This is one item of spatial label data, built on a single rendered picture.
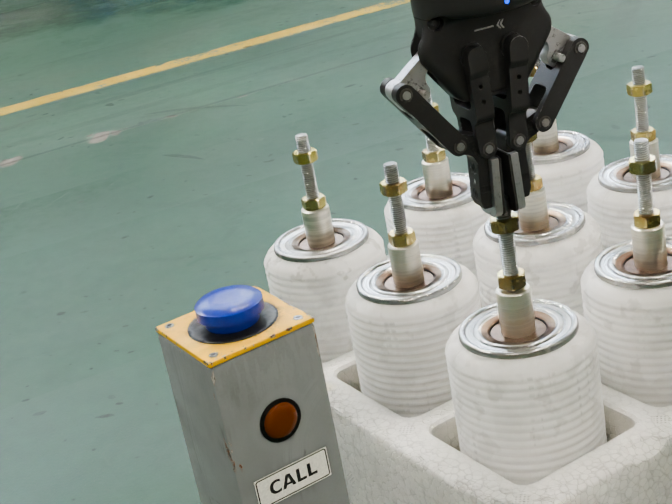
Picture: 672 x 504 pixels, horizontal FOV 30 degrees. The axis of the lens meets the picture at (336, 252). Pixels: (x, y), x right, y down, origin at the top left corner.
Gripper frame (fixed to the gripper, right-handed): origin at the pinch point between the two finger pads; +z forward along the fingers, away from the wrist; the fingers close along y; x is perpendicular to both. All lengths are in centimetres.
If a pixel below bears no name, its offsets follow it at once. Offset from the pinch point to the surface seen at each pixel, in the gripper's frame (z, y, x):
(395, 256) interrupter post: 7.8, -3.3, 11.2
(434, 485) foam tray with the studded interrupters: 18.6, -7.5, -0.7
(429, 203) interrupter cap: 9.8, 4.8, 23.7
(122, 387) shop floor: 35, -19, 60
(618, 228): 12.7, 16.4, 14.6
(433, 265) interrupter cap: 10.0, -0.1, 12.5
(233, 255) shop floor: 35, 1, 87
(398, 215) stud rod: 5.0, -2.6, 11.3
